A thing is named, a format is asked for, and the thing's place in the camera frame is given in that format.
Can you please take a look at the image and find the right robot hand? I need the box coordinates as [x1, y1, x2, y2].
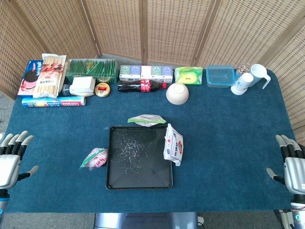
[266, 134, 305, 195]

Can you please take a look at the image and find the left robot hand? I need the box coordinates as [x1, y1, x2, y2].
[0, 130, 39, 191]

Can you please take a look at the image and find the pink snack bag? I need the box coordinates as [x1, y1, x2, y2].
[79, 147, 108, 171]

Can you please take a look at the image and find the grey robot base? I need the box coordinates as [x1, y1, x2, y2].
[94, 212, 199, 229]

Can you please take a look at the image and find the black square tray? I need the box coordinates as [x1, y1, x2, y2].
[106, 125, 173, 190]

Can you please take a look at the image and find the green clear snack bag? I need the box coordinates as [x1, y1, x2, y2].
[127, 114, 167, 127]

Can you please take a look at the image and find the blue table cloth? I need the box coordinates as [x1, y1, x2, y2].
[6, 68, 295, 214]

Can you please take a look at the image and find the blue food wrap box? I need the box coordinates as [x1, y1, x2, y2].
[21, 96, 87, 108]

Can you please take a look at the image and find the blue cookie box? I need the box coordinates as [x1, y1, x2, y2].
[17, 60, 44, 96]

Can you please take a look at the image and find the white paper cup stack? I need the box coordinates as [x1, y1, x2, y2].
[230, 72, 254, 95]

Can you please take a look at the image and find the small white box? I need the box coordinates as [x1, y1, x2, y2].
[71, 76, 96, 94]

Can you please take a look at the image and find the clear jar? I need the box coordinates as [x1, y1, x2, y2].
[236, 62, 251, 76]

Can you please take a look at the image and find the blue lidded food container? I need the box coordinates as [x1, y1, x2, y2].
[206, 64, 237, 88]

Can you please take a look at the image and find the round gold red tin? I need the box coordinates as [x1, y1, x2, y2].
[94, 83, 112, 98]

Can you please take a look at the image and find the white salt bag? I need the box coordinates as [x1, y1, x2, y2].
[163, 123, 184, 167]

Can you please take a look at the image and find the beige bowl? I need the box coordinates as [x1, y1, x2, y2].
[166, 83, 190, 105]

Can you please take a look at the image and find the green wet wipes pack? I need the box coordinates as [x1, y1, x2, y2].
[174, 66, 203, 85]

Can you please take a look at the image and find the green tissue pack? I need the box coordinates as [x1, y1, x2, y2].
[119, 65, 131, 81]
[151, 65, 163, 81]

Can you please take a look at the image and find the cola bottle with red label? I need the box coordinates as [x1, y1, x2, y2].
[117, 79, 168, 93]

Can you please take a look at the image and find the blue tissue pack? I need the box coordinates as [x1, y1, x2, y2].
[162, 65, 173, 84]
[130, 65, 142, 81]

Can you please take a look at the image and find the pink tissue pack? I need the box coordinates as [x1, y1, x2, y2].
[141, 65, 153, 80]

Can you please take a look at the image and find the woven bamboo folding screen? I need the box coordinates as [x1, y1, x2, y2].
[0, 0, 305, 145]

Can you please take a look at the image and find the light blue handled mug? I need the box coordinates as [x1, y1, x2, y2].
[249, 63, 272, 90]

